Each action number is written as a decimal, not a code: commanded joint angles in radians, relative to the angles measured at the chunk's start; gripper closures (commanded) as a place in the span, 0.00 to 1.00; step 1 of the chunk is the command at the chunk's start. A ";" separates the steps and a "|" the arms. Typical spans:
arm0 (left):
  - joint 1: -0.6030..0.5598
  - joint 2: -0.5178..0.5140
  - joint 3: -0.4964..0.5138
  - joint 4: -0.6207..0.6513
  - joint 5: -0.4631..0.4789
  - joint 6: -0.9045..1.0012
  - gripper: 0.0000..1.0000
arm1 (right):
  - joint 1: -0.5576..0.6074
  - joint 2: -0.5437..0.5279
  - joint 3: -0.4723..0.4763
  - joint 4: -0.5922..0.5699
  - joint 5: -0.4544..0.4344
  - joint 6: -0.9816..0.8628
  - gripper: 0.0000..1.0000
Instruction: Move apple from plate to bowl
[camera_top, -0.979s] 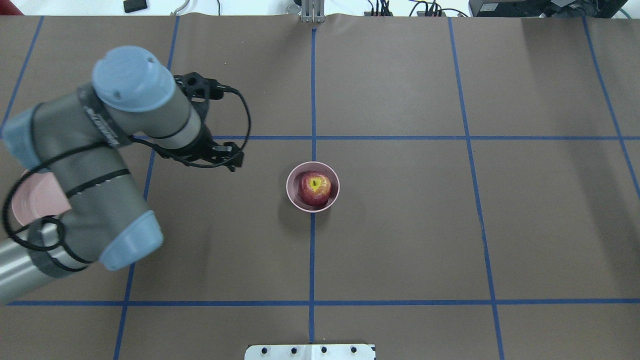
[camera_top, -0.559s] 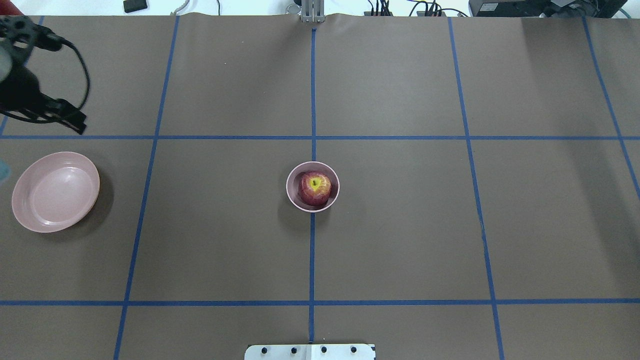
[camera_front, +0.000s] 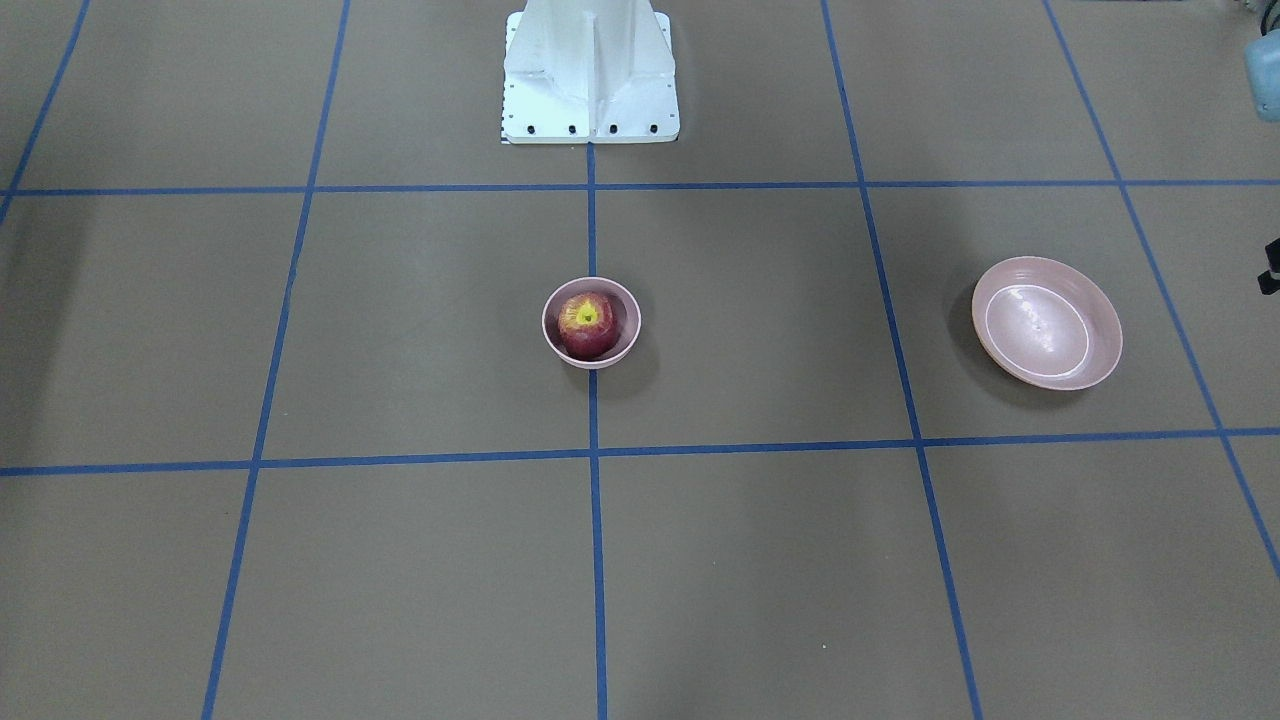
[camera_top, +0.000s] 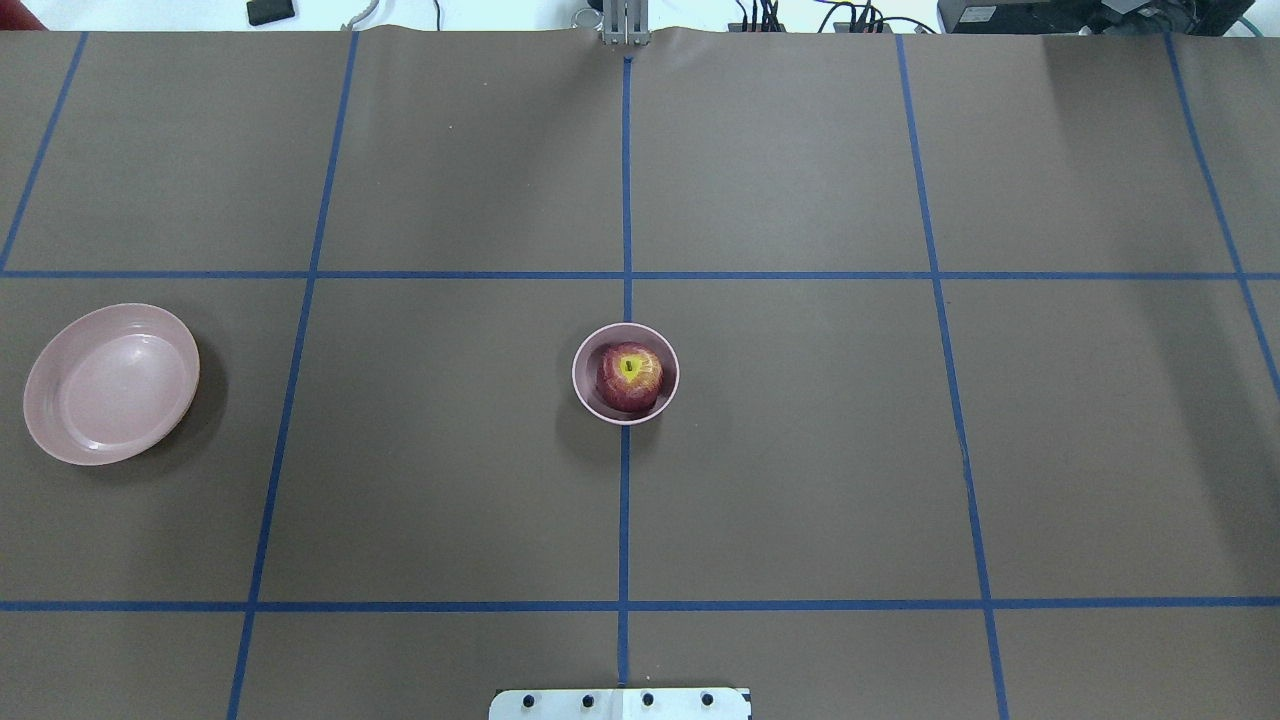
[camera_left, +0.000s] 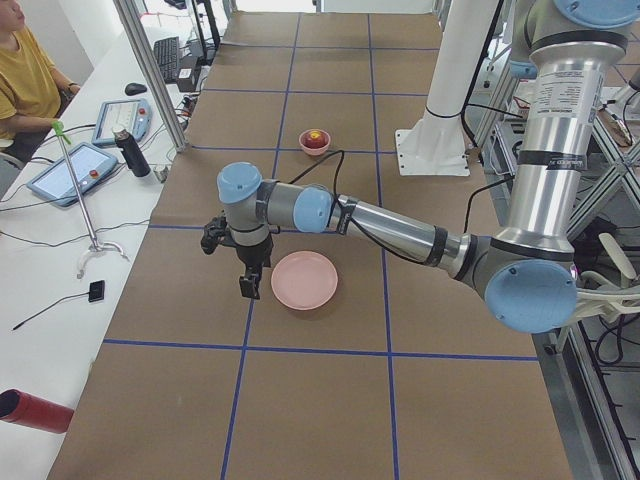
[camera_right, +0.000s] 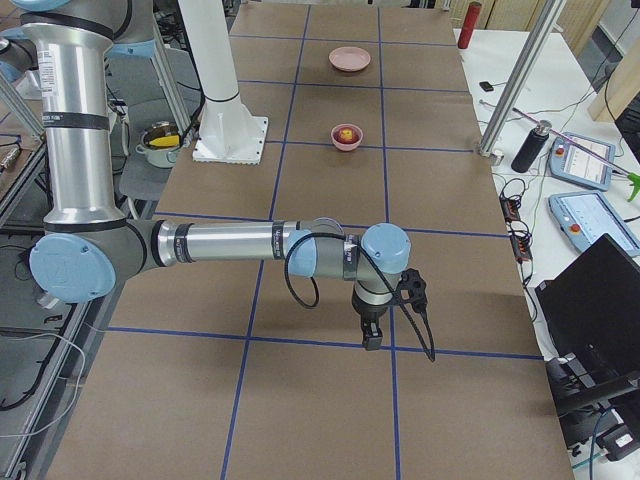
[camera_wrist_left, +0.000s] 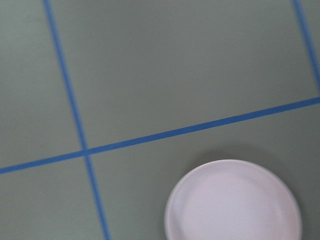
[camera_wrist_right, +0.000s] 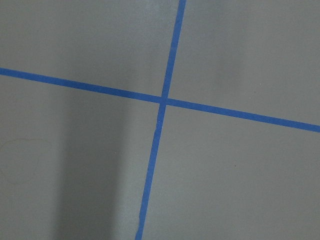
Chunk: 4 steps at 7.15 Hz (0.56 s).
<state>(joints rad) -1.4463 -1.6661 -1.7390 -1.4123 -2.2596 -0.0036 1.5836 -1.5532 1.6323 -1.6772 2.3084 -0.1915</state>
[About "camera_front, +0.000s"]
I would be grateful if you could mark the pink bowl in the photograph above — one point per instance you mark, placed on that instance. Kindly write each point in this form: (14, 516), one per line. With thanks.
(625, 307)

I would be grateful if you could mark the red apple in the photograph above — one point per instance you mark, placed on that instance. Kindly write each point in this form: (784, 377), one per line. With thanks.
(587, 325)

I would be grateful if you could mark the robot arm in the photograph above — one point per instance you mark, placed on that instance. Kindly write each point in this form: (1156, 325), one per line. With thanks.
(1261, 62)

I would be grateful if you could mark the pink plate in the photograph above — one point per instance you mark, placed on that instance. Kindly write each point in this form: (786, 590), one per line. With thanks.
(1047, 324)

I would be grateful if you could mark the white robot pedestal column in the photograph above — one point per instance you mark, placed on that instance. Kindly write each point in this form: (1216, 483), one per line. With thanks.
(589, 72)

